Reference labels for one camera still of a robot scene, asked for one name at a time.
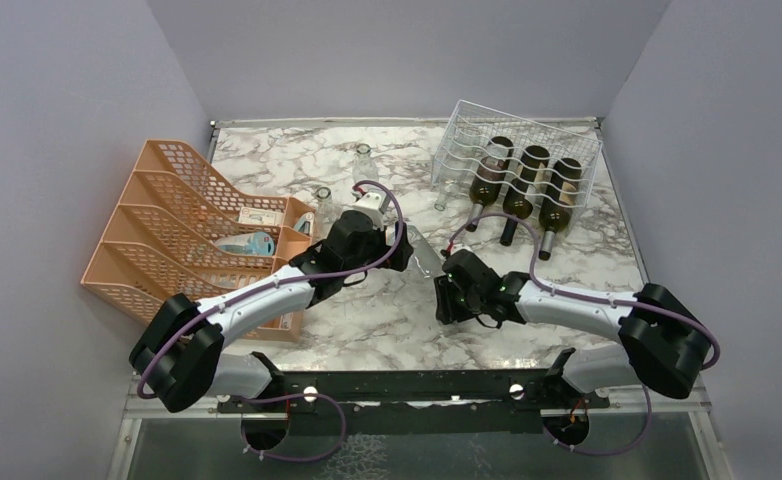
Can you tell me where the green wine bottle white label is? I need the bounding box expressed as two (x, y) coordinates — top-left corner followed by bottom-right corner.
(465, 136), (514, 232)

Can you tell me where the green wine bottle dark label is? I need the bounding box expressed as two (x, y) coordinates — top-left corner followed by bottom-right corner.
(502, 145), (550, 219)

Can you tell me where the green wine bottle silver neck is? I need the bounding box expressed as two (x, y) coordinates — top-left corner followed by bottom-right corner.
(538, 157), (583, 261)

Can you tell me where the clear bottle with silver cap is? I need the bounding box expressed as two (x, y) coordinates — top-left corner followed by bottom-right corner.
(406, 223), (444, 279)

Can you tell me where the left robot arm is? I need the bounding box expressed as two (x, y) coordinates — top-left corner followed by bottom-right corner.
(129, 210), (413, 413)

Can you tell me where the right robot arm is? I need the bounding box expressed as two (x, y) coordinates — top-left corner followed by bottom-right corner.
(433, 250), (719, 407)

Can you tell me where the clear square glass bottle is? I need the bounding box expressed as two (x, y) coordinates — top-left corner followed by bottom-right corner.
(313, 186), (340, 239)

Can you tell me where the tall clear glass bottle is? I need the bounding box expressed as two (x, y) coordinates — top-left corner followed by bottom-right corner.
(353, 143), (379, 183)

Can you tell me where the blue correction tape package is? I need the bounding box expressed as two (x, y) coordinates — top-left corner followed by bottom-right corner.
(214, 231), (276, 256)

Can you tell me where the white card box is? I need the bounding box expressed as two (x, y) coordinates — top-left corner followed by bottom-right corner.
(237, 206), (284, 226)

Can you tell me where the orange plastic file organizer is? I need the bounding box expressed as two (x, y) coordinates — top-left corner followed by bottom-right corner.
(81, 139), (316, 324)

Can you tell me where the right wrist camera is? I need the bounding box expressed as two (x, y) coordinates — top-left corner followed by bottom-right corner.
(440, 244), (473, 260)

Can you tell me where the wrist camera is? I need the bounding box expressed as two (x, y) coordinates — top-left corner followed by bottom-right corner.
(352, 189), (389, 229)
(440, 244), (473, 260)

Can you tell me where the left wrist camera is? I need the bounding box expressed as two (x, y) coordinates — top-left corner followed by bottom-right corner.
(352, 189), (389, 229)

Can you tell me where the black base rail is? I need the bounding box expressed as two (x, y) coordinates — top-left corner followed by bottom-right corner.
(217, 368), (609, 436)

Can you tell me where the white wire wine rack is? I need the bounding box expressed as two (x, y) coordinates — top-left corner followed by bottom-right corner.
(431, 100), (603, 222)

